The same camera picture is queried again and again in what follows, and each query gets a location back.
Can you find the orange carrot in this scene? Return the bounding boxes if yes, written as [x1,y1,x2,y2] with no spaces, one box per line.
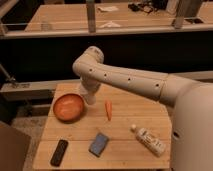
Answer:
[105,100,112,121]

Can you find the black cables on far table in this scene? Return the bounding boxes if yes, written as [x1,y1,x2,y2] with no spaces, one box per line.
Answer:
[127,1,168,14]

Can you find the black remote control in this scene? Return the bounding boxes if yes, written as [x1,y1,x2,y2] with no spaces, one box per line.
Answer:
[50,140,68,167]

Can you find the metal clamp on rail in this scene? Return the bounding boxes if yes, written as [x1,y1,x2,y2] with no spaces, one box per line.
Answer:
[0,63,30,88]

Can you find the grey metal post right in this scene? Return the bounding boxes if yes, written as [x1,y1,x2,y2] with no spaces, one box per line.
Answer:
[172,0,191,29]

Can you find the orange ceramic bowl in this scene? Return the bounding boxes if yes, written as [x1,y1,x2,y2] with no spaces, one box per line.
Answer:
[53,94,84,121]

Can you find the white ceramic cup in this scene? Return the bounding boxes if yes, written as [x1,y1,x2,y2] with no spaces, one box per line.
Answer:
[82,93,96,105]

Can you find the grey metal post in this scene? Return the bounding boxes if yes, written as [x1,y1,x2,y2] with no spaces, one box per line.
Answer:
[172,0,191,29]
[86,0,96,33]

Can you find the white paper on far table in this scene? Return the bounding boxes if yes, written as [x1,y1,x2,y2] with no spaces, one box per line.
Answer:
[97,6,119,12]

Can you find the white folded paper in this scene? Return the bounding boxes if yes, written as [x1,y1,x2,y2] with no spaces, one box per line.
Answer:
[99,21,121,28]

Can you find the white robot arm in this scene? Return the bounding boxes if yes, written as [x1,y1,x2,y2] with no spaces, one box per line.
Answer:
[72,46,213,171]

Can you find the brown cardboard box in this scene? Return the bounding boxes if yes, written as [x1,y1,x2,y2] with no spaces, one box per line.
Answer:
[0,121,31,171]

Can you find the blue sponge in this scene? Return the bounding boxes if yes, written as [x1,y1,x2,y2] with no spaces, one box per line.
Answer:
[89,133,109,157]

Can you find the white plastic bottle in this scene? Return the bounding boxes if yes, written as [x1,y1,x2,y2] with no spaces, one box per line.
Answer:
[130,124,166,157]

